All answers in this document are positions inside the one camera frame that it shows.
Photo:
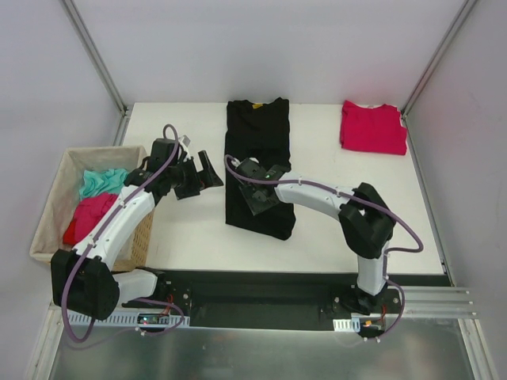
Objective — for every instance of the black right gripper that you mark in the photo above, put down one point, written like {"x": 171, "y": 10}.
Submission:
{"x": 259, "y": 198}

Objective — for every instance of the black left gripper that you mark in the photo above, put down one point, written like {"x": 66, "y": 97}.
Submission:
{"x": 194, "y": 180}

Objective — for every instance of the black flower print t-shirt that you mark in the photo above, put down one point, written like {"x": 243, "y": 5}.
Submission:
{"x": 260, "y": 131}

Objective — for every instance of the wicker laundry basket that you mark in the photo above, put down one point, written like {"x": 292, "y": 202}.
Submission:
{"x": 63, "y": 199}

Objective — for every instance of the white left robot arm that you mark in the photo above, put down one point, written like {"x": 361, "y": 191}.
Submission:
{"x": 83, "y": 279}

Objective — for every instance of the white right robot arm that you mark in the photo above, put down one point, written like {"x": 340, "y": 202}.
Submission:
{"x": 366, "y": 226}

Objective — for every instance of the teal t-shirt in basket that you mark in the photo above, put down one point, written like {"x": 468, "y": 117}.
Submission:
{"x": 95, "y": 183}

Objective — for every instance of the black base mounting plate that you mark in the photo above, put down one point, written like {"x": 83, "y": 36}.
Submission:
{"x": 259, "y": 300}

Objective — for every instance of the red t-shirt in basket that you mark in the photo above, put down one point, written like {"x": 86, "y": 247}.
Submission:
{"x": 86, "y": 216}

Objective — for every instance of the folded red t-shirt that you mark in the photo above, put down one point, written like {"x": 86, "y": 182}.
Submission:
{"x": 376, "y": 130}

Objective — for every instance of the left aluminium frame post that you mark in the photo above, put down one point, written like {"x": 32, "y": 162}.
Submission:
{"x": 86, "y": 39}

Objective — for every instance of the aluminium frame post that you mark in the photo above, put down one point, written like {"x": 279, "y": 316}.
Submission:
{"x": 464, "y": 12}
{"x": 86, "y": 39}

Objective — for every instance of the right white cable duct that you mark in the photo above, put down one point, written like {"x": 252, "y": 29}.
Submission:
{"x": 355, "y": 325}

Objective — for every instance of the white cable duct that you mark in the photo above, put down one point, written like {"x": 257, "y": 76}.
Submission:
{"x": 148, "y": 320}
{"x": 355, "y": 325}

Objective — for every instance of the left white cable duct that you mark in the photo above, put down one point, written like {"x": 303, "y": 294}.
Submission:
{"x": 148, "y": 320}

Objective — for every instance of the aluminium front rail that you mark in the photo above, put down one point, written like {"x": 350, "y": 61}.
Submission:
{"x": 414, "y": 294}

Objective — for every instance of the right aluminium frame post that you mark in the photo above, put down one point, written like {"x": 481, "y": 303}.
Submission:
{"x": 464, "y": 12}

